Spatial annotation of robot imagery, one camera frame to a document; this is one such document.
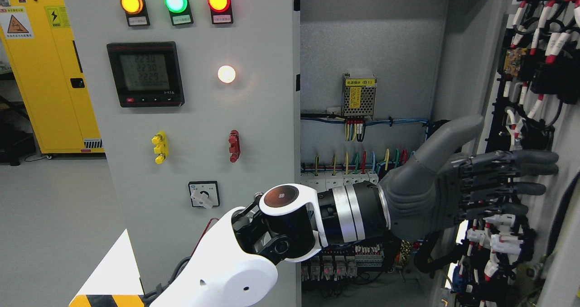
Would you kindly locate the green indicator lamp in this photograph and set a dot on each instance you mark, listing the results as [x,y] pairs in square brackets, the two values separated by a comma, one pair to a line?
[179,12]

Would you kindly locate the black digital power meter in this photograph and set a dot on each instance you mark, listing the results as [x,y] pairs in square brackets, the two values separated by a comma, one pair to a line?
[146,74]

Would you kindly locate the white breaker socket row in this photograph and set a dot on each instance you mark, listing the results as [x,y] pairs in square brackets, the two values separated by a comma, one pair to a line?
[326,180]

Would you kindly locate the white indicator lamp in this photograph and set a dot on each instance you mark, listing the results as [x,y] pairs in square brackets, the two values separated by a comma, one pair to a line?
[226,74]

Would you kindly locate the amber indicator lamp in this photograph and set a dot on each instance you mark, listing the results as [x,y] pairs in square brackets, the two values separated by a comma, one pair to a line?
[135,12]

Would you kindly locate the yellow safety storage cabinet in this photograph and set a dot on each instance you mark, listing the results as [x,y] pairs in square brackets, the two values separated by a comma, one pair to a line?
[41,49]

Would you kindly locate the grey cabinet door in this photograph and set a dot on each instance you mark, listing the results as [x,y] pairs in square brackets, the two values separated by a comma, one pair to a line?
[262,104]
[467,84]

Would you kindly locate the red terminal posts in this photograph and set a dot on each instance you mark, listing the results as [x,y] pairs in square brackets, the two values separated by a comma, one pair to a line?
[234,149]

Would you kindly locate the yellow terminal posts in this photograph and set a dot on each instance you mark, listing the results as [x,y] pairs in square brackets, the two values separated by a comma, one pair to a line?
[160,144]

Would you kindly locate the red indicator lamp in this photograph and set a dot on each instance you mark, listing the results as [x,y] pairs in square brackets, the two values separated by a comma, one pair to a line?
[221,11]

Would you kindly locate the lower relay terminal row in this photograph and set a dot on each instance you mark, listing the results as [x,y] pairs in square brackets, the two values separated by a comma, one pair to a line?
[339,262]

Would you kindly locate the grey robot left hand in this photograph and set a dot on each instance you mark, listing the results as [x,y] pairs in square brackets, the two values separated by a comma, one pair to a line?
[438,188]

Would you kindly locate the perforated metal power supply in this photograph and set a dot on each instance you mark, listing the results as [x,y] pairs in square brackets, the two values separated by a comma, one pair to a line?
[359,95]

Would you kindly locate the black rotary selector switch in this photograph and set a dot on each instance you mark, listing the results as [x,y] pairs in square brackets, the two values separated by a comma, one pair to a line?
[204,194]

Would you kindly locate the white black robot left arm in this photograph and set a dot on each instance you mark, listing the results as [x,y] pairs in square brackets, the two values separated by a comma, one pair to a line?
[235,263]

